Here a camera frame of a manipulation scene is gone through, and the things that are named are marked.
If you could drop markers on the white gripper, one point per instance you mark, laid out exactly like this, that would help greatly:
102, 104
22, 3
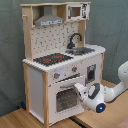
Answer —
81, 91

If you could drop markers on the white oven door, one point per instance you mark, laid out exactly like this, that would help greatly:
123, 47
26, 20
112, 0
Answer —
63, 100

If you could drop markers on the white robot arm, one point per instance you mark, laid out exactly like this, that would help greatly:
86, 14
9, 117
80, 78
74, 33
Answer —
95, 97

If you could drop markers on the wooden toy kitchen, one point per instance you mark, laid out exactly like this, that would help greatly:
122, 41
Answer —
45, 40

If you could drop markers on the grey ice dispenser panel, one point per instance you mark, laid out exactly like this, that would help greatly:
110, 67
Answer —
91, 73

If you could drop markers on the right red oven knob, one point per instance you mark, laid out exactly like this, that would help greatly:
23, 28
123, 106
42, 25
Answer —
74, 69

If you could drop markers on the red oven knob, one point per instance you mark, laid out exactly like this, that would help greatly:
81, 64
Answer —
74, 69
56, 75

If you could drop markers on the left red oven knob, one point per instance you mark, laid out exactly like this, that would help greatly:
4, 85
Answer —
56, 75

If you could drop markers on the grey toy sink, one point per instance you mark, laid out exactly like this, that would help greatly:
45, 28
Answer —
79, 51

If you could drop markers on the black toy faucet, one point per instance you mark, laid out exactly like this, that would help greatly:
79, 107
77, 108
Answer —
71, 44

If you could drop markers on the black toy stovetop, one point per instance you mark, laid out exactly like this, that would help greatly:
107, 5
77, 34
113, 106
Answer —
52, 59

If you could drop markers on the grey range hood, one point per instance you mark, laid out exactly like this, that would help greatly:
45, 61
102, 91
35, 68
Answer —
48, 18

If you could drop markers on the toy microwave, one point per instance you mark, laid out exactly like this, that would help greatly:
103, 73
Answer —
77, 12

